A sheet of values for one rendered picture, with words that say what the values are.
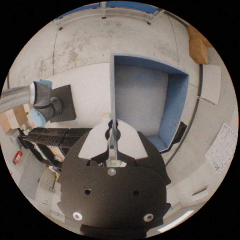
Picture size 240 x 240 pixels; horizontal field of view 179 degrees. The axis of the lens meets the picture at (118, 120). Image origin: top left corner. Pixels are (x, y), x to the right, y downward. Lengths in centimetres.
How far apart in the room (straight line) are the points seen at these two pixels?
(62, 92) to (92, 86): 22
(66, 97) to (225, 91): 292
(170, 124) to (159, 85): 10
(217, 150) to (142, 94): 270
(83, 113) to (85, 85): 22
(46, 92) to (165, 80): 48
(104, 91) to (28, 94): 46
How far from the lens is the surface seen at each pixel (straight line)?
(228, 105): 258
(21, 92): 41
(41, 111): 47
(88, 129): 65
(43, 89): 43
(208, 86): 263
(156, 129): 26
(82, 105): 59
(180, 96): 19
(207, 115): 271
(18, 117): 103
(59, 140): 64
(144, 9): 169
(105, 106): 57
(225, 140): 266
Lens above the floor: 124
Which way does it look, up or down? 60 degrees down
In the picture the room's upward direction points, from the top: 166 degrees clockwise
